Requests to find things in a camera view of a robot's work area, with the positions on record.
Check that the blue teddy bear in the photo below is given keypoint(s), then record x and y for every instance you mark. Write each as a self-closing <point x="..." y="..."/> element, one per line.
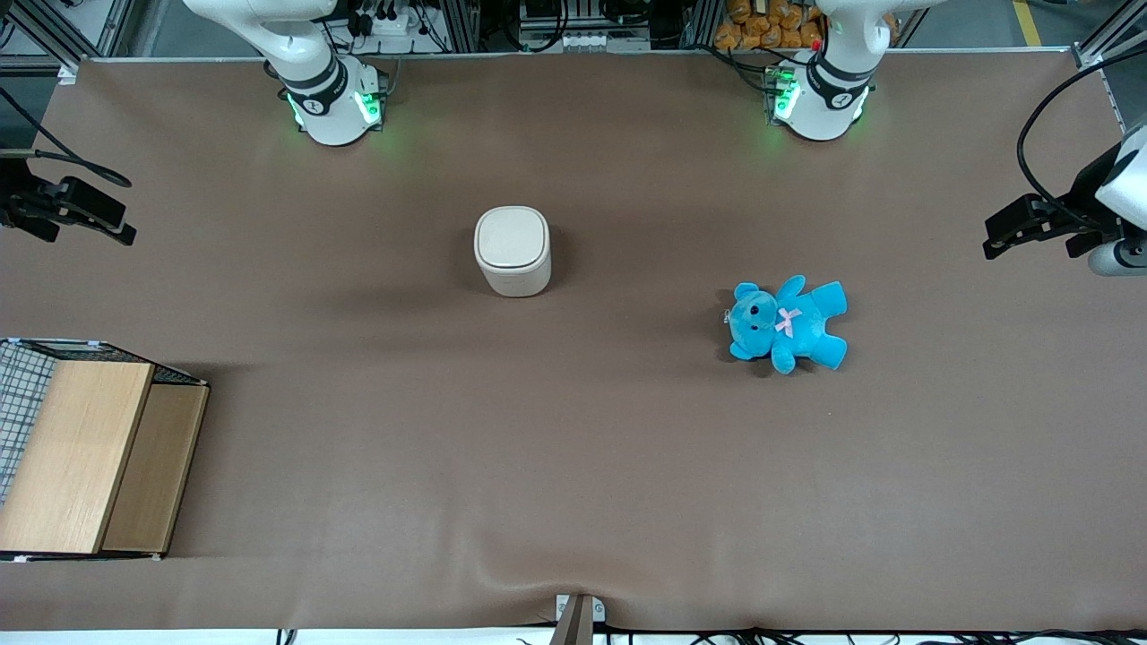
<point x="789" y="327"/>

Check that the brown table cover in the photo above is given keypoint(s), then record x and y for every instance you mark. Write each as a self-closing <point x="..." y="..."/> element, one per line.
<point x="573" y="466"/>

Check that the dark wooden board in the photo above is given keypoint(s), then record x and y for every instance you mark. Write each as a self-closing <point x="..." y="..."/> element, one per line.
<point x="157" y="466"/>

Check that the orange goods pile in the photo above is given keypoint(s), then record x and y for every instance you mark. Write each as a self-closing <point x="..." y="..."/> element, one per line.
<point x="762" y="25"/>

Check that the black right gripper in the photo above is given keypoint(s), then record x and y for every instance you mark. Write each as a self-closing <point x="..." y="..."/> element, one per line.
<point x="20" y="201"/>

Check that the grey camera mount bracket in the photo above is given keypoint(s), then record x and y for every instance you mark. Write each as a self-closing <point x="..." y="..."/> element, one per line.
<point x="575" y="620"/>

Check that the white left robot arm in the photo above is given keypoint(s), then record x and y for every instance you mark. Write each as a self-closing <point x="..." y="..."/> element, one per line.
<point x="824" y="94"/>

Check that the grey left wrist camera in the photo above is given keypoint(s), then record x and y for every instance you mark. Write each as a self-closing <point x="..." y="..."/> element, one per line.
<point x="1116" y="258"/>

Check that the white power strip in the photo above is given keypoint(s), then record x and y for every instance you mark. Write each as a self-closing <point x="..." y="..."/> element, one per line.
<point x="387" y="22"/>

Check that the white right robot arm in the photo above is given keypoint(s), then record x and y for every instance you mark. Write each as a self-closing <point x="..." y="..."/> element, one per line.
<point x="323" y="98"/>

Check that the light wooden board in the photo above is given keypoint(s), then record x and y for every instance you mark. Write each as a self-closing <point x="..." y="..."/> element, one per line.
<point x="76" y="457"/>

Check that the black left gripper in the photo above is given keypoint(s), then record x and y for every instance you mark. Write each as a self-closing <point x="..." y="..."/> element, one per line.
<point x="1080" y="208"/>

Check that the cream plastic trash can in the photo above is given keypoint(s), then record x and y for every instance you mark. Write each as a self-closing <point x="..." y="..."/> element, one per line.
<point x="513" y="269"/>

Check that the white connector strip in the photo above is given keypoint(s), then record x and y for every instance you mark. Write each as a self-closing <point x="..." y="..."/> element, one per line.
<point x="605" y="41"/>

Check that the cream trash can lid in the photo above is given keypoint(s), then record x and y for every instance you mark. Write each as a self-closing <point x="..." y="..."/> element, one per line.
<point x="512" y="237"/>

